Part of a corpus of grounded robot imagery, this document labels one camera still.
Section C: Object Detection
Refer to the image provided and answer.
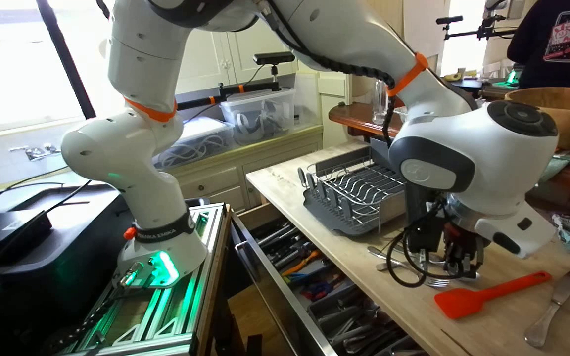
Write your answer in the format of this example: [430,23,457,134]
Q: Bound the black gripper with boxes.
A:
[422,215,493,280]

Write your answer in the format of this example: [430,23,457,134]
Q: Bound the grey dish drying rack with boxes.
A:
[295,144,412,239]

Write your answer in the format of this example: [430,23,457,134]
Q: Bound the open cutlery drawer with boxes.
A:
[228,201,434,356]

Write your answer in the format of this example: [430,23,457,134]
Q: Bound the red silicone spatula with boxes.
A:
[434,268,556,324]

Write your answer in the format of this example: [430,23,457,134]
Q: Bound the silver butter knife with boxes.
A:
[523,266,570,352]

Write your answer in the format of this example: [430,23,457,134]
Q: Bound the dark wooden shelf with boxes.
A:
[327,98,570,213]

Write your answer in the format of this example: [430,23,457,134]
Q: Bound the clear hand sanitizer bottle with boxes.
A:
[370,79,394,126]

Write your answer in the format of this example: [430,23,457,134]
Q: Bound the person in black shirt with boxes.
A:
[505,0,570,92]

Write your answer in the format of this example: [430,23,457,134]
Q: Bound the cream drawer cabinet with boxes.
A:
[165,122,327,213]

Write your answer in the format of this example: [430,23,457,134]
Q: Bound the clear plastic storage box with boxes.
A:
[218,87,299,146]

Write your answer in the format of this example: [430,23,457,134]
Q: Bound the large black equipment box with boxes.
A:
[0,181,137,356]

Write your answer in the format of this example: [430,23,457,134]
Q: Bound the black diagonal pole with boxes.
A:
[36,0,99,122]

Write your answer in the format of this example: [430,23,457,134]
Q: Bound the small black flat device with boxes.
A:
[0,207,56,268]

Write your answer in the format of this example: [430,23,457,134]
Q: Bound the bright window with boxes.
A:
[0,0,123,136]

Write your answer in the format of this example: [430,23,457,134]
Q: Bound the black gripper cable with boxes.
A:
[384,195,455,290]

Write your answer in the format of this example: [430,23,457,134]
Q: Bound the black camera tripod stand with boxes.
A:
[434,0,523,43]

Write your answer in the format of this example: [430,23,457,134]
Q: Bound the black stereo camera bar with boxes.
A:
[252,49,297,67]

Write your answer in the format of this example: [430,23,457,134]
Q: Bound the clear bin with cables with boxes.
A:
[155,114,236,170]

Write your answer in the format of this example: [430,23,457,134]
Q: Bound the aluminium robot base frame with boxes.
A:
[52,199,230,356]

